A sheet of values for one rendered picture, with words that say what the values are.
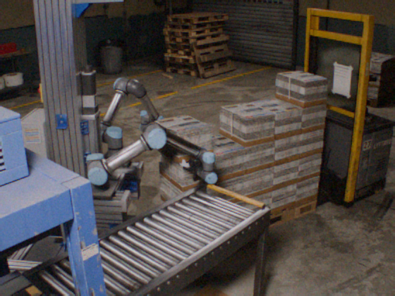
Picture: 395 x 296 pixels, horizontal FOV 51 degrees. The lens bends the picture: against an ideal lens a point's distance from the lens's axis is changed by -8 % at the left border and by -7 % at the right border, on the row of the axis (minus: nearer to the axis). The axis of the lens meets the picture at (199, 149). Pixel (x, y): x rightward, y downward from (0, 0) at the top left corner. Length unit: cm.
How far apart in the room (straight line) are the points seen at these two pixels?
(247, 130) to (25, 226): 245
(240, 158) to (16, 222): 249
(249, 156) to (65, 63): 159
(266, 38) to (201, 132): 791
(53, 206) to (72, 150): 178
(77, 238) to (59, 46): 171
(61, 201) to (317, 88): 291
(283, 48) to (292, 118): 707
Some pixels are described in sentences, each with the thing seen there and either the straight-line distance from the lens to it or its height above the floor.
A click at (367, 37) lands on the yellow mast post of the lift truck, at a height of 166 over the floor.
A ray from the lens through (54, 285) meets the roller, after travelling 216.
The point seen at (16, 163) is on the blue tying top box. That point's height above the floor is 160.
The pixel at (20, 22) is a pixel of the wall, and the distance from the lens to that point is 956.
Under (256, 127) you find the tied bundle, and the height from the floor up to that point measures 98.
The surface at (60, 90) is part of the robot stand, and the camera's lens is 293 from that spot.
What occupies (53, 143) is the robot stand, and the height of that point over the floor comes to 107.
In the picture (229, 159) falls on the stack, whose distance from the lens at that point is 342.
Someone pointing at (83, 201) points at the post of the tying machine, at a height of 149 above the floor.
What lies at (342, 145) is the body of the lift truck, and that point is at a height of 56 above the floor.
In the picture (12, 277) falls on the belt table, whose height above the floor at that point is 79.
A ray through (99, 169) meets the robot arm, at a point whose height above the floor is 103.
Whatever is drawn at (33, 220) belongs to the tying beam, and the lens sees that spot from 126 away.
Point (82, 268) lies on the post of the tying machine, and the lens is 144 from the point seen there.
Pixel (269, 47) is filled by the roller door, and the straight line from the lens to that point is 1092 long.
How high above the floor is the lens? 211
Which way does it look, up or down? 22 degrees down
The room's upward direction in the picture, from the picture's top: straight up
